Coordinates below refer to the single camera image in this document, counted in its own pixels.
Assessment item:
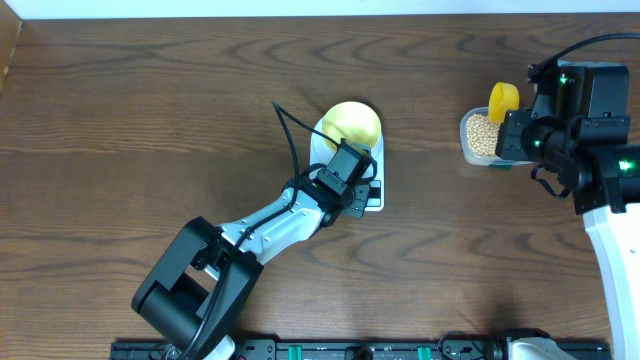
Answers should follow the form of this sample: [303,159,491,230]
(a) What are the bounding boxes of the white digital kitchen scale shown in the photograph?
[310,133,385,212]

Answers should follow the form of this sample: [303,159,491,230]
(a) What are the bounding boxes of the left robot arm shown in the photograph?
[131,140,377,359]

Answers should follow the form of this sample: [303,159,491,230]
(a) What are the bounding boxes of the yellow bowl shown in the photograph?
[322,101,382,148]

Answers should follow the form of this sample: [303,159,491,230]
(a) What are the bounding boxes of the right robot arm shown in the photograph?
[495,62,639,359]

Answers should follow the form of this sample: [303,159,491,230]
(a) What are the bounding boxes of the soybeans in container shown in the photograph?
[466,114,500,156]

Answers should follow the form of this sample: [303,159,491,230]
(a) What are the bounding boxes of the yellow measuring scoop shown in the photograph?
[488,82,520,124]

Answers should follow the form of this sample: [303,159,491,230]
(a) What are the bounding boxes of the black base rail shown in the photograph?
[109,327,612,360]

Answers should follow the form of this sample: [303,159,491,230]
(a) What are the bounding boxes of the clear plastic container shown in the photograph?
[460,107,528,167]

